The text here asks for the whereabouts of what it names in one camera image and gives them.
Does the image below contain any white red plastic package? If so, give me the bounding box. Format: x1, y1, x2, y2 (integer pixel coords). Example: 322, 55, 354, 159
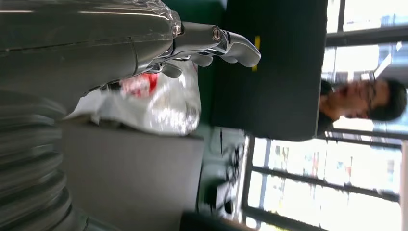
64, 60, 203, 137

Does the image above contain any black laptop yellow sticker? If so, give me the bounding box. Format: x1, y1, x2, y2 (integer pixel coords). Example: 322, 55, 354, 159
211, 0, 329, 143

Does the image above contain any person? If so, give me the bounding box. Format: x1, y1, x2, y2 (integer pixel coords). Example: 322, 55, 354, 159
316, 77, 408, 138

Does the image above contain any black table cable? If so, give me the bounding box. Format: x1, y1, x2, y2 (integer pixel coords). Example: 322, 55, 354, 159
218, 129, 245, 180

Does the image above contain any dark window frame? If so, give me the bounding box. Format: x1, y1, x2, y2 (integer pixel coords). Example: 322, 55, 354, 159
242, 129, 408, 231

